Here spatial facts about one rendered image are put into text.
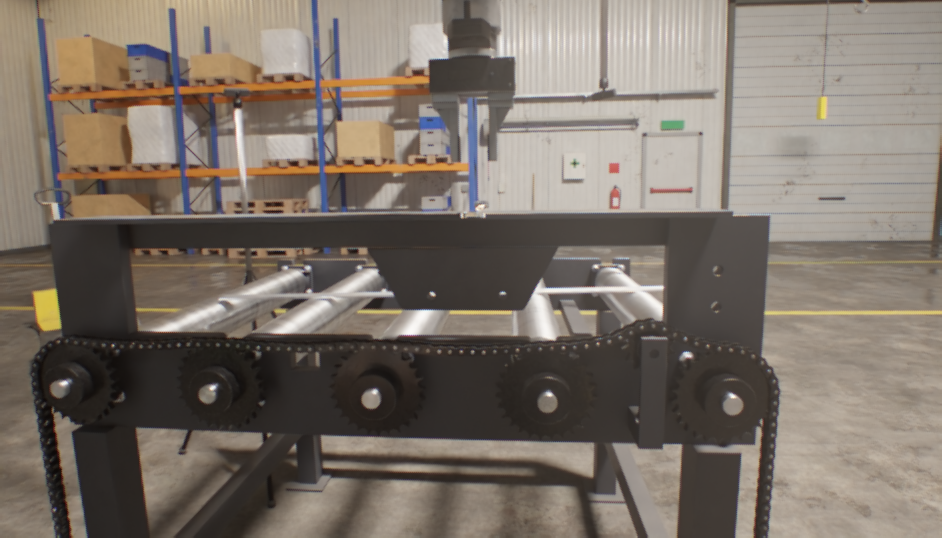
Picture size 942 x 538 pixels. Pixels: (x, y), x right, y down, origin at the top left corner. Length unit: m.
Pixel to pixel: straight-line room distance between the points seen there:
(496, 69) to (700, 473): 0.77
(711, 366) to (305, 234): 0.75
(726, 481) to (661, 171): 9.39
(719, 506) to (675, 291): 0.40
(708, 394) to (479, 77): 0.62
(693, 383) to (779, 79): 10.47
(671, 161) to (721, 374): 9.47
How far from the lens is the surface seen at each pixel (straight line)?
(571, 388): 0.86
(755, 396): 0.92
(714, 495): 1.04
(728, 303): 0.94
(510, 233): 0.86
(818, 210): 11.51
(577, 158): 9.80
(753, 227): 0.93
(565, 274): 1.82
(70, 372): 1.16
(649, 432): 0.89
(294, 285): 1.83
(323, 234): 0.93
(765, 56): 11.19
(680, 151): 10.37
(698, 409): 0.93
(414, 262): 0.88
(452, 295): 0.88
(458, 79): 0.76
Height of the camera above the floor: 1.21
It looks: 7 degrees down
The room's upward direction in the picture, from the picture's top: 1 degrees counter-clockwise
